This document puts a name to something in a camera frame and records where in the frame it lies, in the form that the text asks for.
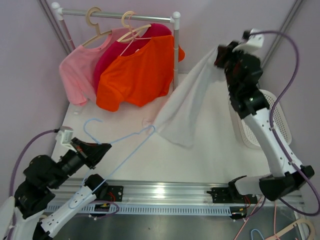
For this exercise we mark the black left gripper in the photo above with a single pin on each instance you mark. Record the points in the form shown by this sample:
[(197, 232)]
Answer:
[(91, 153)]

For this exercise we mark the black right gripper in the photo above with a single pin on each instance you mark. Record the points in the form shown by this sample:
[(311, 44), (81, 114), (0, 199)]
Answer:
[(224, 53)]

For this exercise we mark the light blue wire hanger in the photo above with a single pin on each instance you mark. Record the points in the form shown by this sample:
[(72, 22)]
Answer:
[(120, 165)]

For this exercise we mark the white t shirt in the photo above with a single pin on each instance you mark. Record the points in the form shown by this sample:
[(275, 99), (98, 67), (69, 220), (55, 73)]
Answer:
[(176, 120)]

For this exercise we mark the orange t shirt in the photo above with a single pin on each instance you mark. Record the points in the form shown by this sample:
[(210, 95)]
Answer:
[(138, 78)]

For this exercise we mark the pink t shirt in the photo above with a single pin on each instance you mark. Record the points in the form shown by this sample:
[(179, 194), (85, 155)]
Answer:
[(77, 69)]

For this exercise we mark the magenta t shirt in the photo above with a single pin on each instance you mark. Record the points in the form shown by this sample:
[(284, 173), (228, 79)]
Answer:
[(115, 49)]

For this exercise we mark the beige hanger of magenta shirt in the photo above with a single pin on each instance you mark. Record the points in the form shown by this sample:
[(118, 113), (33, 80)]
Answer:
[(132, 33)]

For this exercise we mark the beige hanger of pink shirt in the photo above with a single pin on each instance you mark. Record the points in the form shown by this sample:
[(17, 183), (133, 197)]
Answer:
[(98, 33)]

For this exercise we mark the pink wire hanger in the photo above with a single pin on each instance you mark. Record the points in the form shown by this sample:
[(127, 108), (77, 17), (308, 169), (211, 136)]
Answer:
[(134, 39)]

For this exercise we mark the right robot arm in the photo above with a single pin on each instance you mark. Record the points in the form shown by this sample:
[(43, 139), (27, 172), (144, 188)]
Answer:
[(287, 173)]

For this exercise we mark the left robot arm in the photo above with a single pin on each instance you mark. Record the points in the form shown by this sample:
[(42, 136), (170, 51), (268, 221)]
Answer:
[(20, 215)]

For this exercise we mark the beige hanger on floor right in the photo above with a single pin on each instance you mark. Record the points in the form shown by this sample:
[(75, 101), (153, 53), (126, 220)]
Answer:
[(301, 221)]

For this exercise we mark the blue hanger on floor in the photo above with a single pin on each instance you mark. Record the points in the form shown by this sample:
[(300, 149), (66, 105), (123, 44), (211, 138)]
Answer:
[(255, 232)]

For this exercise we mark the white perforated laundry basket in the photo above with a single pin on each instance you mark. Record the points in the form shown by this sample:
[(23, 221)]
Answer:
[(279, 120)]

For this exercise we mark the metal clothes rack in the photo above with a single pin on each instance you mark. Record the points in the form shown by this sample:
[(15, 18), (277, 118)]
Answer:
[(179, 54)]

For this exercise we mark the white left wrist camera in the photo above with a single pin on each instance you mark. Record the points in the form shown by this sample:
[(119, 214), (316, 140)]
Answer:
[(64, 137)]

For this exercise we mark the aluminium mounting rail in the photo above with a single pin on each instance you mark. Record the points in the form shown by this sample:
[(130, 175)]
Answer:
[(157, 193)]

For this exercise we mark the white slotted cable duct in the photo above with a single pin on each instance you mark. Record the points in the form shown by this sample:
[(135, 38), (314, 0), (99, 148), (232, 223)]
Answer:
[(140, 209)]

